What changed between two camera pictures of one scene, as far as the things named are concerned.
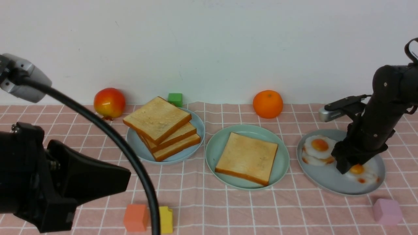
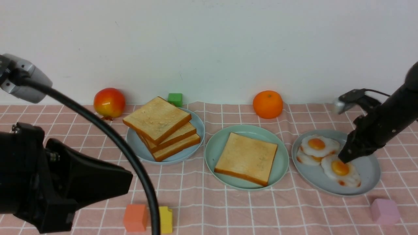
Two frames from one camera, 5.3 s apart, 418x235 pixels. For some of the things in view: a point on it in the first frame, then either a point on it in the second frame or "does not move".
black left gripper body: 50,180 does not move
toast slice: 177,147 does not move
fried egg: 363,174 to 345,175
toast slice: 248,157 does not move
